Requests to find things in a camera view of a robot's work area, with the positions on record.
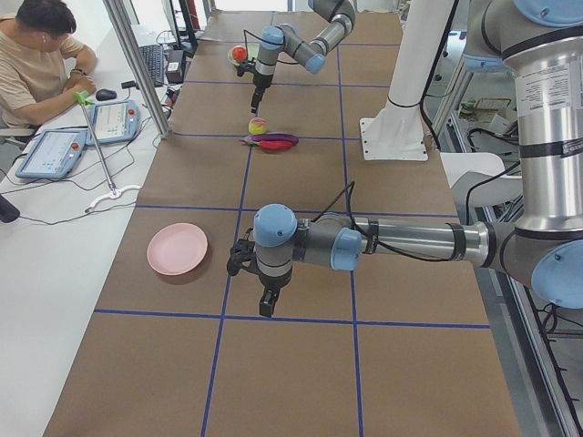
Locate black keyboard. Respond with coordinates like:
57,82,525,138
138,44,165,87

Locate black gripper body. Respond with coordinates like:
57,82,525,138
253,72,272,97
259,270,292,300

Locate white camera pillar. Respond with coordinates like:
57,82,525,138
360,0,457,161

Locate purple eggplant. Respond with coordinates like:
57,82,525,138
240,132,300,145

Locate green plate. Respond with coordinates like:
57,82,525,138
228,43,260,66

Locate red pomegranate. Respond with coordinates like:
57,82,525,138
230,46,248,64

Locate pink yellow peach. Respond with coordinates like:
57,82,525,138
248,117,268,136

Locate black computer mouse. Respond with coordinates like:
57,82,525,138
96,88,118,101

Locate metal reacher stick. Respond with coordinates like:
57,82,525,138
75,91,141,214

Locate seated person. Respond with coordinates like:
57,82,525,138
1,1,97,128

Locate teach pendant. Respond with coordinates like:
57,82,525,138
15,129,87,179
89,100,140,146

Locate far teach pendant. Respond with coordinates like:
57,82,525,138
89,100,140,146

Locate aluminium frame post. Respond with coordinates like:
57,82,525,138
103,0,170,139

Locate near teach pendant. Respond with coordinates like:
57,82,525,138
15,129,87,179

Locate white chair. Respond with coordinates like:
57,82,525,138
440,152,523,214

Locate black camera cable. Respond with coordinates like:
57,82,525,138
313,179,461,262
242,29,265,63

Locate red chili pepper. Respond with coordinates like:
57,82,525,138
247,140,294,152

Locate pink plate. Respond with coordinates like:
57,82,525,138
147,222,208,276

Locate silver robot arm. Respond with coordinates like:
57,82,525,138
249,1,582,317
237,0,356,115

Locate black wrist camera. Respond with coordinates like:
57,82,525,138
237,60,255,77
226,228,259,277

